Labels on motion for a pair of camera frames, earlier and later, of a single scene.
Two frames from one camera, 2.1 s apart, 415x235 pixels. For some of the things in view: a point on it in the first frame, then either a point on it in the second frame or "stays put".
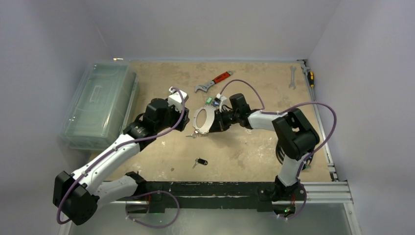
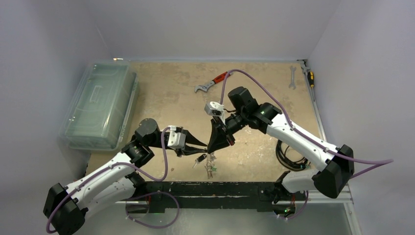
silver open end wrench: [292, 85] stays put
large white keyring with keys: [210, 109] → [210, 166]
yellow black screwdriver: [311, 76] stays put
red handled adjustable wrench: [219, 79] stays put
